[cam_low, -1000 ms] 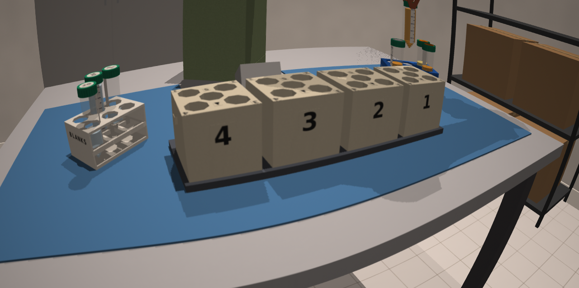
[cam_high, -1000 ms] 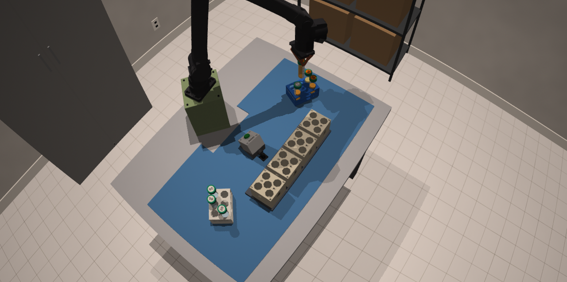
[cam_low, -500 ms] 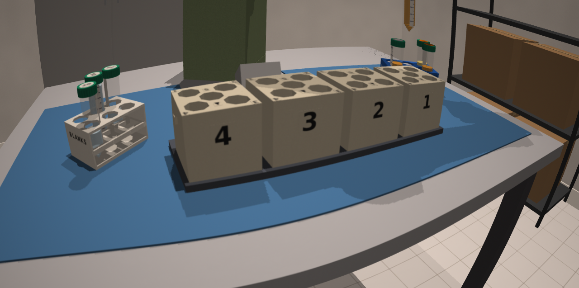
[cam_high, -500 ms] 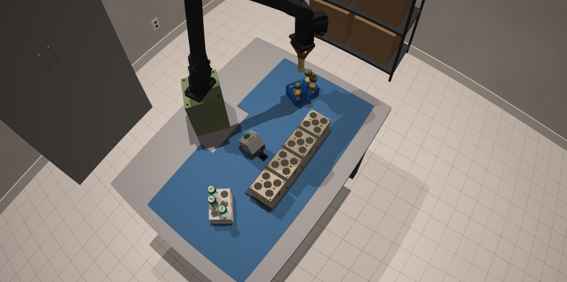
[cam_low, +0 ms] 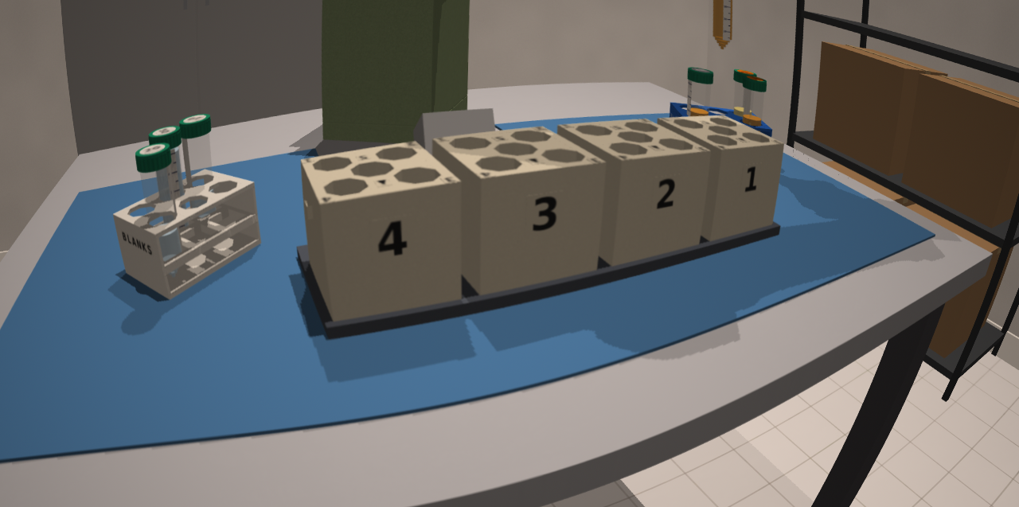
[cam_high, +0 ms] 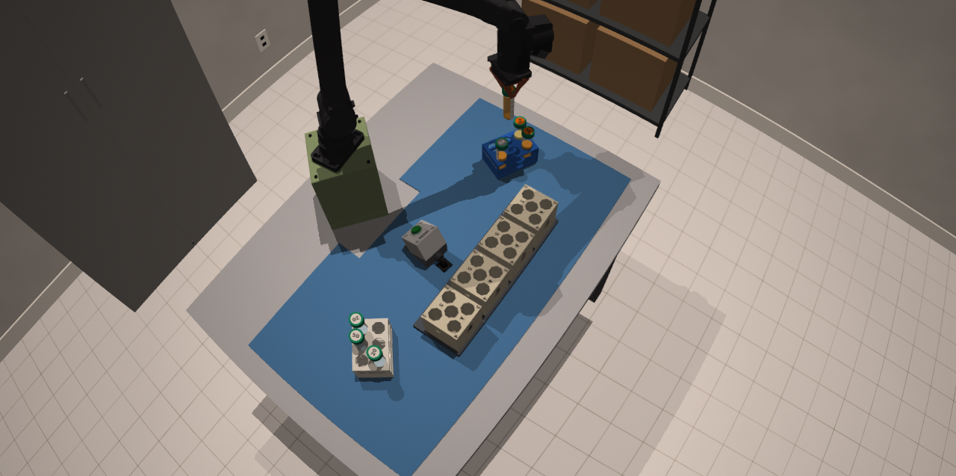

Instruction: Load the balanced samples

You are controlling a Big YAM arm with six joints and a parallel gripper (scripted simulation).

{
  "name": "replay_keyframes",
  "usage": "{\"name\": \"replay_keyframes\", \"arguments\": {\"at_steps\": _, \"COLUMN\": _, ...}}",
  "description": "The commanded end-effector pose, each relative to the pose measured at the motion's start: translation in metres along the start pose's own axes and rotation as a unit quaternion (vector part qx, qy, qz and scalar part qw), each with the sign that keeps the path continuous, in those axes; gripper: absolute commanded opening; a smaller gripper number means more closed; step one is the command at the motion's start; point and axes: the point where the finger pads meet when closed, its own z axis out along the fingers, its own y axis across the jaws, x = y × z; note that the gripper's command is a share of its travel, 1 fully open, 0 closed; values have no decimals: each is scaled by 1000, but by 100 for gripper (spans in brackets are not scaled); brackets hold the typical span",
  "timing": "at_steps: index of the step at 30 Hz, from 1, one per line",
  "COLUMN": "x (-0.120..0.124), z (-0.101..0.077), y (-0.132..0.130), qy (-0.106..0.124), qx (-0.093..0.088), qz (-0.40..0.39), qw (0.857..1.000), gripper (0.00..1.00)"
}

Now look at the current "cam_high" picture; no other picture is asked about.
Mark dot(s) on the beige block with holes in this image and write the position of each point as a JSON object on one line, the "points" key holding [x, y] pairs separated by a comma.
{"points": [[522, 211], [483, 285], [459, 314], [508, 244]]}

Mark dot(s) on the blue bench mat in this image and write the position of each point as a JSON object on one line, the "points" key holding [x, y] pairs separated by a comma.
{"points": [[401, 419]]}

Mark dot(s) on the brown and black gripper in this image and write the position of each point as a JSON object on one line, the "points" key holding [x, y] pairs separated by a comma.
{"points": [[504, 67]]}

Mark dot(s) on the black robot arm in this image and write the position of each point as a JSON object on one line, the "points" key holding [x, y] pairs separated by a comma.
{"points": [[336, 113]]}

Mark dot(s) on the beige tube rack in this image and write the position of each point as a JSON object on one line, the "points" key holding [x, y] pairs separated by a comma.
{"points": [[379, 333]]}

